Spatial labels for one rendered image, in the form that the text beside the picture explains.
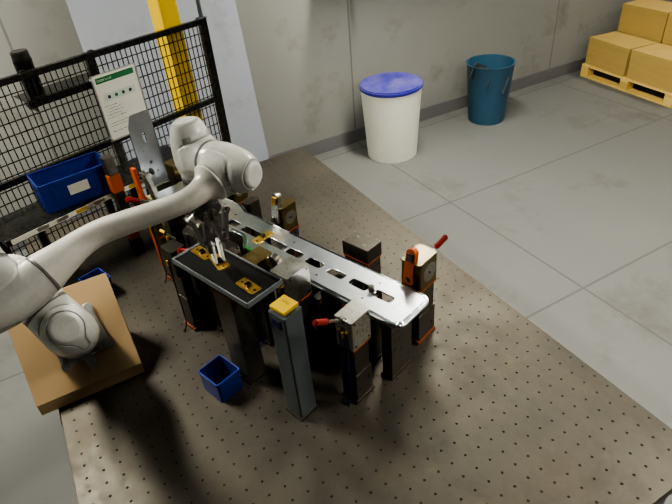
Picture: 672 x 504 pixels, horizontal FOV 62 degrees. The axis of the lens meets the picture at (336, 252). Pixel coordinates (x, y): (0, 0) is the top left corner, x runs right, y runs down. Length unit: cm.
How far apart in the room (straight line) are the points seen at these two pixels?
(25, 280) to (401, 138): 369
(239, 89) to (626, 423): 325
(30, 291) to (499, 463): 132
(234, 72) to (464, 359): 282
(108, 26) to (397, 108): 212
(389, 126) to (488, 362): 289
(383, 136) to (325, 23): 99
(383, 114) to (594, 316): 224
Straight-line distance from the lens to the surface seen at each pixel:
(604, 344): 324
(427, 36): 534
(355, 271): 192
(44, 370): 218
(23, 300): 137
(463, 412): 189
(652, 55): 619
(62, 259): 139
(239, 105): 423
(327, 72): 483
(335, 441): 182
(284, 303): 158
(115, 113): 285
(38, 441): 315
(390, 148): 469
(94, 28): 398
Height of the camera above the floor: 219
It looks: 36 degrees down
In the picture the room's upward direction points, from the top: 5 degrees counter-clockwise
